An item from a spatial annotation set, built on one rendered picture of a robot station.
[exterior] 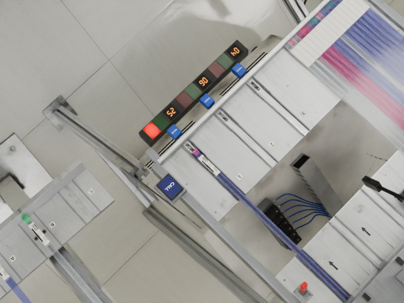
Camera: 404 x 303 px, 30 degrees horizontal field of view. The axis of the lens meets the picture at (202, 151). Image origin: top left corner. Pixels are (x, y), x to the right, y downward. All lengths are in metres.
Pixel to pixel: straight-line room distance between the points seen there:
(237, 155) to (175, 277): 1.10
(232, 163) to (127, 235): 0.95
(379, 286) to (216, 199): 0.41
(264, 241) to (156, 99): 0.68
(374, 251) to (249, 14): 1.16
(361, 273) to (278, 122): 0.40
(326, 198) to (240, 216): 0.26
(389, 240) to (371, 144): 0.54
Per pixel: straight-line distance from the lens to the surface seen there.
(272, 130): 1.80
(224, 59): 1.87
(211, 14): 2.59
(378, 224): 1.79
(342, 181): 2.23
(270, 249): 2.16
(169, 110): 1.83
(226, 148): 1.79
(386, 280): 1.71
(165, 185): 1.72
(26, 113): 2.40
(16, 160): 2.42
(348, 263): 1.76
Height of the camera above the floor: 2.25
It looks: 57 degrees down
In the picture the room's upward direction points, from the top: 120 degrees clockwise
